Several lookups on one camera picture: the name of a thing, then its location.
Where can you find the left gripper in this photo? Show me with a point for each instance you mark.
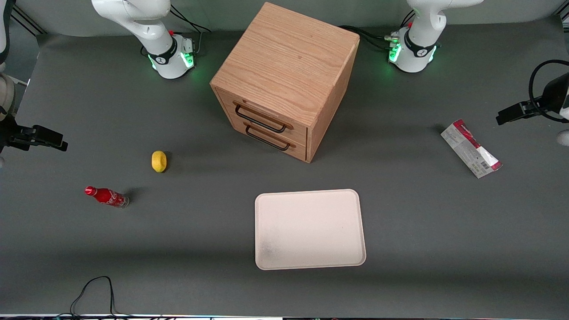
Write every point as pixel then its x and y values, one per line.
pixel 552 95

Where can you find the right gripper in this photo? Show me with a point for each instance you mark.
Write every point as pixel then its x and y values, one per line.
pixel 10 131

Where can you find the red cookie box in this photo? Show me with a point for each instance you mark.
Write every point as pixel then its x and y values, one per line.
pixel 471 149

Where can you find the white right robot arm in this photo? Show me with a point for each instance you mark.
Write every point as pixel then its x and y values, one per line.
pixel 153 31

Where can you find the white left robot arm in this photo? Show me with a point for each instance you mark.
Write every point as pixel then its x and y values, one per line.
pixel 420 33

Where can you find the beige plastic tray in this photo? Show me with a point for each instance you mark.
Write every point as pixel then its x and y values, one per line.
pixel 310 229

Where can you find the red cola bottle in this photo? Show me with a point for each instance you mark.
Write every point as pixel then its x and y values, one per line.
pixel 106 196

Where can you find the yellow lemon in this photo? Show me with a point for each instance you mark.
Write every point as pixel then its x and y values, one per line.
pixel 159 161

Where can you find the wooden drawer cabinet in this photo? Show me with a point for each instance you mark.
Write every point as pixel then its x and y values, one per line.
pixel 284 62

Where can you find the black frame bar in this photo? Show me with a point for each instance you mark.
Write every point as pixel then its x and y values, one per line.
pixel 29 22

